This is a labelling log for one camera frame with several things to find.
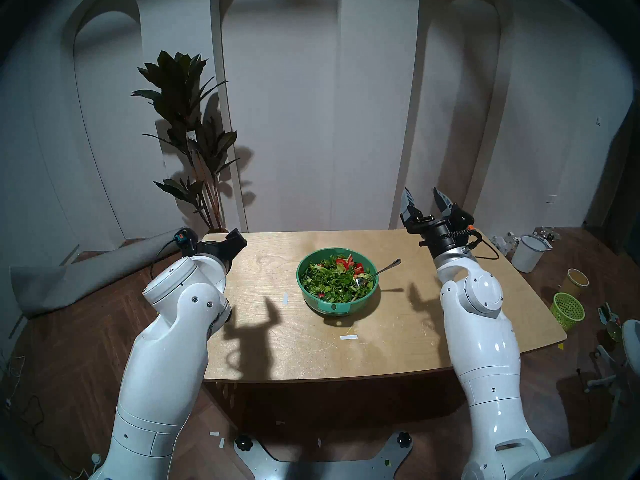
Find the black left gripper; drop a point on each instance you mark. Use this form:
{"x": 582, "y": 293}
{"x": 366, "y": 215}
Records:
{"x": 220, "y": 249}

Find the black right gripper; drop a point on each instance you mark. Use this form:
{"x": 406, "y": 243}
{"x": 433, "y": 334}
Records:
{"x": 440, "y": 234}

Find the metal salad utensil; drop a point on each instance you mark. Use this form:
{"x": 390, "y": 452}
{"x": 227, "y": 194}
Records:
{"x": 385, "y": 269}

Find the chopped lettuce tomato salad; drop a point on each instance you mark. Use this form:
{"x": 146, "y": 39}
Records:
{"x": 330, "y": 281}

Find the green salad bowl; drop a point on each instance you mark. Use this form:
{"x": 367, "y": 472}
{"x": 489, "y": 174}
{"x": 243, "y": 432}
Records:
{"x": 335, "y": 306}

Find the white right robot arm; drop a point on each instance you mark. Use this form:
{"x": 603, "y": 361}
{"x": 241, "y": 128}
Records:
{"x": 480, "y": 344}

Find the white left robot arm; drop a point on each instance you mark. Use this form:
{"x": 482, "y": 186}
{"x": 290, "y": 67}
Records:
{"x": 170, "y": 344}

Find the crumpled plastic trash pile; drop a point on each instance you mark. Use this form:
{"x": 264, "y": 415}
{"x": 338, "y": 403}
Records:
{"x": 502, "y": 244}

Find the white bucket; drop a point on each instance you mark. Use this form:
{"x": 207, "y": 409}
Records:
{"x": 527, "y": 256}

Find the white plant label tag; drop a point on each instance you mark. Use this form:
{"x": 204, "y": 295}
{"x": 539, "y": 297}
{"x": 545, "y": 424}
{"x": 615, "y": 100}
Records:
{"x": 190, "y": 136}

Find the small floor clutter pile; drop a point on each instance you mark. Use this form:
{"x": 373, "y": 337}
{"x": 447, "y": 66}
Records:
{"x": 547, "y": 234}

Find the rolled grey floor mat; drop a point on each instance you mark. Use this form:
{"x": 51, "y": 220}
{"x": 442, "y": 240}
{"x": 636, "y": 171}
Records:
{"x": 75, "y": 279}

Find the tall dark potted plant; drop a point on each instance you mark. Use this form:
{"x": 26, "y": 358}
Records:
{"x": 180, "y": 94}

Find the tan paper bin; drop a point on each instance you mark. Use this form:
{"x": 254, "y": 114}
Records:
{"x": 574, "y": 283}

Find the green mesh basket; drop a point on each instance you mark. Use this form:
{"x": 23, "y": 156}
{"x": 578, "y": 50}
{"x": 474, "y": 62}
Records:
{"x": 567, "y": 311}

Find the black base knob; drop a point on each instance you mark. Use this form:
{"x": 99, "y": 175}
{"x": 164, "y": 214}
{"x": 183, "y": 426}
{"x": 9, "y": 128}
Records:
{"x": 244, "y": 443}
{"x": 403, "y": 439}

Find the green white floor tools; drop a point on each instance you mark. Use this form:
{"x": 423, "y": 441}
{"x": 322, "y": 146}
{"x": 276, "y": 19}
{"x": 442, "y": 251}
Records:
{"x": 610, "y": 321}

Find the white floor plug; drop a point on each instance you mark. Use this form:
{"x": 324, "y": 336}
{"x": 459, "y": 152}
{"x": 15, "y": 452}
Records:
{"x": 96, "y": 458}

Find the white chair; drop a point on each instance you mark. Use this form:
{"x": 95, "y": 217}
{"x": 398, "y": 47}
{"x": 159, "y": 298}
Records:
{"x": 631, "y": 344}

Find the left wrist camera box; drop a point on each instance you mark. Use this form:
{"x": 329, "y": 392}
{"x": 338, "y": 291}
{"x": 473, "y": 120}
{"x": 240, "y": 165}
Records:
{"x": 186, "y": 238}

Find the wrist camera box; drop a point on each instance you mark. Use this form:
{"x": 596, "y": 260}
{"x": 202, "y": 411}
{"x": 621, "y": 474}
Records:
{"x": 186, "y": 238}
{"x": 462, "y": 224}

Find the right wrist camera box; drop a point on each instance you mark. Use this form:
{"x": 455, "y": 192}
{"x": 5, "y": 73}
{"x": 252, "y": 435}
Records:
{"x": 462, "y": 224}

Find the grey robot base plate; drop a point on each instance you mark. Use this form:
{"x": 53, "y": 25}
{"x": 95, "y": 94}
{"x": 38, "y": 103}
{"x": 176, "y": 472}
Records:
{"x": 320, "y": 466}

